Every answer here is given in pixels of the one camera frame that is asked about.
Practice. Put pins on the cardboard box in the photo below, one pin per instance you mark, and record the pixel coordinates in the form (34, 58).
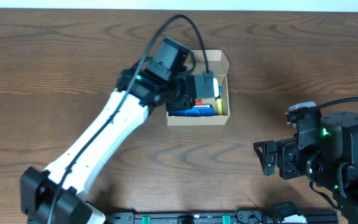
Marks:
(219, 65)

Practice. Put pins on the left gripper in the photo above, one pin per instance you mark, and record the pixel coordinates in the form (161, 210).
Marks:
(179, 105)

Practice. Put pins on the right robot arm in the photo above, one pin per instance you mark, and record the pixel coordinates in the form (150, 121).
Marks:
(324, 149)

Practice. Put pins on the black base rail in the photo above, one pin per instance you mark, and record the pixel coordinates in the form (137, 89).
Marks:
(238, 217)

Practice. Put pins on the yellow highlighter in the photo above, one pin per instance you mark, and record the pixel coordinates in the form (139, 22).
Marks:
(219, 106)

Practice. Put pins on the blue whiteboard marker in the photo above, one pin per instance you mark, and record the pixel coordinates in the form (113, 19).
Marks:
(219, 91)

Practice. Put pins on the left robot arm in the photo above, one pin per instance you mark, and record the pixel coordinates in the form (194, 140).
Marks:
(58, 193)

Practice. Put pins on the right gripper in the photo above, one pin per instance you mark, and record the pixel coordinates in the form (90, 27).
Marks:
(287, 149)

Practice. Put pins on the blue plastic whiteboard eraser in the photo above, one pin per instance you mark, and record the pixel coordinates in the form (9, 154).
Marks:
(194, 112)

